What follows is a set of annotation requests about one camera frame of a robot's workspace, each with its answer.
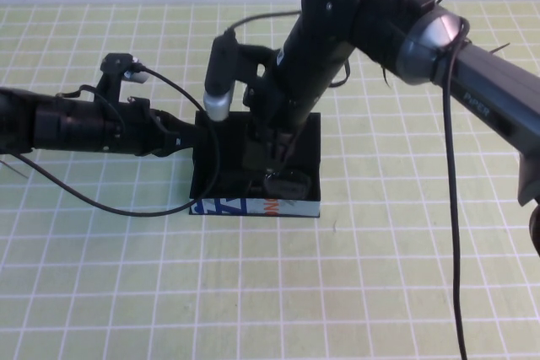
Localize right camera black cable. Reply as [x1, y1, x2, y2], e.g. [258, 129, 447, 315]
[227, 9, 472, 360]

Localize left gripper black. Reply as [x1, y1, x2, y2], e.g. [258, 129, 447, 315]
[102, 97, 200, 159]

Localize black framed glasses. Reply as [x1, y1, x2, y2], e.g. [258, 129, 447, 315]
[248, 168, 316, 201]

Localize wrist camera black silver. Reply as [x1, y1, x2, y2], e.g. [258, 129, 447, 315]
[102, 52, 151, 83]
[202, 30, 238, 121]

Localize thin grey zip tie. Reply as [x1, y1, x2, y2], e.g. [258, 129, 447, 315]
[0, 160, 29, 180]

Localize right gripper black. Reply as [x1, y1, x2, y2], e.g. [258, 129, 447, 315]
[243, 42, 348, 179]

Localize black printed glasses case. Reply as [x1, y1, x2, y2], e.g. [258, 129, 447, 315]
[188, 110, 322, 218]

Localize left camera black cable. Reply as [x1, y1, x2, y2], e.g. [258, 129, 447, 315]
[14, 63, 220, 218]

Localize camera black cable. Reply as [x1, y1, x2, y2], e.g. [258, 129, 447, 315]
[14, 63, 220, 218]
[227, 9, 472, 360]

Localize left wrist camera black silver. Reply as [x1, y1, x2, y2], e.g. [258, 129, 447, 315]
[102, 52, 151, 83]

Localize right wrist camera black silver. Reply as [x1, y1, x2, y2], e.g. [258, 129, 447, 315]
[202, 30, 238, 121]

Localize green white-checked tablecloth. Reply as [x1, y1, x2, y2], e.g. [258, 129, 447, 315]
[0, 3, 540, 360]

